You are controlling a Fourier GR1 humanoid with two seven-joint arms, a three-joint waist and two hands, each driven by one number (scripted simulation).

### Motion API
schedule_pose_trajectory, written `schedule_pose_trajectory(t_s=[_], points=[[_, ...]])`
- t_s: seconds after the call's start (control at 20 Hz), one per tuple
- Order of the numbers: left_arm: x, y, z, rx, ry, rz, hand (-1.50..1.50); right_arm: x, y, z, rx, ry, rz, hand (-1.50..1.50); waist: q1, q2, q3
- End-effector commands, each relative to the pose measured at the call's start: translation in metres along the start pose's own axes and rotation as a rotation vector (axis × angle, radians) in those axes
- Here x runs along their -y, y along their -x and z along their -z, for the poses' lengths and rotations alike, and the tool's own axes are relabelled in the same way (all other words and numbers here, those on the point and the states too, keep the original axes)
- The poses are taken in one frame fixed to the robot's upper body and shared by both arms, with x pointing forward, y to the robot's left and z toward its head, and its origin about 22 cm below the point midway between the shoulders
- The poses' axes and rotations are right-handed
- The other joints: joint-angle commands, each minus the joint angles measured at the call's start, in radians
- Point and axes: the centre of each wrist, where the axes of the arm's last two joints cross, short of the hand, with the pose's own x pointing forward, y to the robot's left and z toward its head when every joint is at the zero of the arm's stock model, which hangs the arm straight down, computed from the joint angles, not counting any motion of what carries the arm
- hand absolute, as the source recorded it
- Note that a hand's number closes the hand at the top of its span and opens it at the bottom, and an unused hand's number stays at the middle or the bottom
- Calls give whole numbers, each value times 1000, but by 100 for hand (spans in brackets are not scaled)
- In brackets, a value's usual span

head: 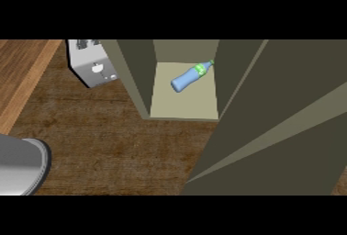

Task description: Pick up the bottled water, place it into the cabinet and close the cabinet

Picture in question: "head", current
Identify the blue water bottle green label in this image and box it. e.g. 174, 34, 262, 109
170, 60, 216, 94

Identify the dark olive cabinet door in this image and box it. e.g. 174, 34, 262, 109
179, 39, 347, 196

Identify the olive grey open cabinet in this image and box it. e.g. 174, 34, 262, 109
99, 39, 266, 122

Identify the white toaster appliance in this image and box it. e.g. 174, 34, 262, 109
65, 39, 123, 89

